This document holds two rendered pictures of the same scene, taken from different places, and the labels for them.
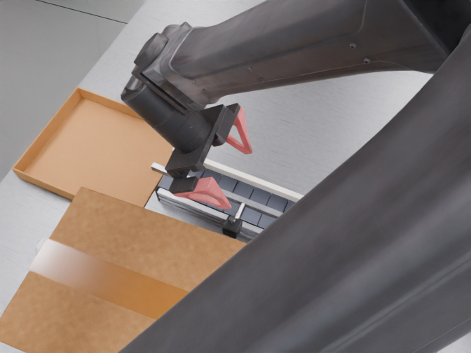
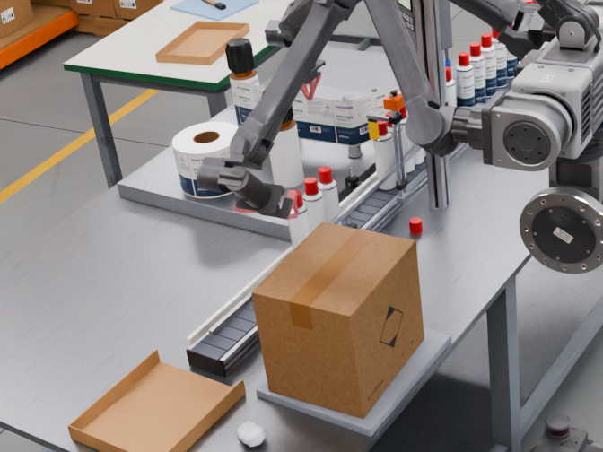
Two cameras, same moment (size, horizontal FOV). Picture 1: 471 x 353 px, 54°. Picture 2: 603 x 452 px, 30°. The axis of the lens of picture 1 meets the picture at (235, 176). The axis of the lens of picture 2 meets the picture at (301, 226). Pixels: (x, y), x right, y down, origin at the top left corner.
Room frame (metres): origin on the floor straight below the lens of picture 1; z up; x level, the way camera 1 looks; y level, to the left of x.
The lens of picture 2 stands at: (-0.28, 2.10, 2.43)
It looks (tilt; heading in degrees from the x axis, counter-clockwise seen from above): 31 degrees down; 285
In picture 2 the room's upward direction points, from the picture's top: 8 degrees counter-clockwise
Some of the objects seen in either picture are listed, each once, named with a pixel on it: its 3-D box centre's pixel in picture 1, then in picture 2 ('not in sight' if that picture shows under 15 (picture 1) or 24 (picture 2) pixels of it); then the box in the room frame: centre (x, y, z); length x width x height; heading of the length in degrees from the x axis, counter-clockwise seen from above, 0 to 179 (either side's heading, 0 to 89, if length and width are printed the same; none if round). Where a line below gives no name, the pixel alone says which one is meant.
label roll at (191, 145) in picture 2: not in sight; (210, 159); (0.70, -0.67, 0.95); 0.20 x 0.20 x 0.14
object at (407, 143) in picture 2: not in sight; (403, 138); (0.14, -0.71, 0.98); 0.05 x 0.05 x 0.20
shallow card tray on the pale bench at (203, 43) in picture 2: not in sight; (203, 42); (1.07, -1.91, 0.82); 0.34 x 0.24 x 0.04; 76
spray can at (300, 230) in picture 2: not in sight; (300, 228); (0.35, -0.24, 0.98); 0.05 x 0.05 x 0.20
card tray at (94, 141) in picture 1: (103, 151); (158, 409); (0.58, 0.31, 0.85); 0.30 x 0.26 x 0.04; 66
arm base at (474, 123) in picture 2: not in sight; (478, 126); (-0.14, 0.16, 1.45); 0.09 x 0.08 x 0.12; 70
